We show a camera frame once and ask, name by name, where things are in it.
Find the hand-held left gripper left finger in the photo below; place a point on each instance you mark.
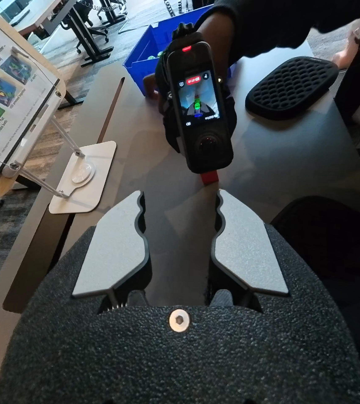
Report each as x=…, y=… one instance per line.
x=110, y=252

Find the blue plastic storage bin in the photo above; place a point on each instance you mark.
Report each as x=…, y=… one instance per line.
x=142, y=57

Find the black honeycomb rubber pad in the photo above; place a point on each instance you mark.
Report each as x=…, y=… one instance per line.
x=293, y=88

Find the red single-stud mega block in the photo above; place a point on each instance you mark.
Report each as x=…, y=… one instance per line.
x=210, y=178

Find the wooden background desk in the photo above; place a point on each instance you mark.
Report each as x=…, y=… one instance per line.
x=53, y=19

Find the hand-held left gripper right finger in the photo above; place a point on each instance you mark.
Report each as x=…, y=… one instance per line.
x=249, y=252

